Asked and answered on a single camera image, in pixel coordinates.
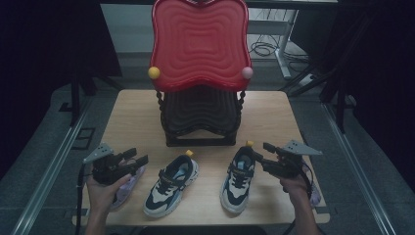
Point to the person's left hand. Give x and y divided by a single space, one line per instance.
101 197

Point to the red and black shoe rack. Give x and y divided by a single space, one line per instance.
200 42

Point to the white desk frame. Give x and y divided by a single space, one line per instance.
282 42

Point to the metal floor rail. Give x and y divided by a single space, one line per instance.
49 176
359 176

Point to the dark curtain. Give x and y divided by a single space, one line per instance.
32 49
385 65

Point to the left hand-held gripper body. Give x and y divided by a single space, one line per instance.
104 168

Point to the white power strip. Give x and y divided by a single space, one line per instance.
307 80

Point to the navy and white sneaker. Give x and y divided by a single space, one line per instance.
238 186
169 189

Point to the person's right hand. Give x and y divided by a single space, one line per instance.
295 186

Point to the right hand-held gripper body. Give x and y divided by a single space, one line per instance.
287 166

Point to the lilac sandal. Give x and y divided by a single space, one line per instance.
315 196
125 191

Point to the black stand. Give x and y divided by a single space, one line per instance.
341 107
75 98

